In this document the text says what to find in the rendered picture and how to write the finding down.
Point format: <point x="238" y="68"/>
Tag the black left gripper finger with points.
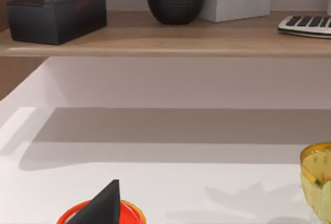
<point x="106" y="206"/>

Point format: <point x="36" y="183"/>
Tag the white calculator with black keys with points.
<point x="306" y="26"/>

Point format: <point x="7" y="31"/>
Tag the wooden shelf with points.
<point x="165" y="40"/>

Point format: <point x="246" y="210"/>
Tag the black tissue box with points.
<point x="54" y="19"/>

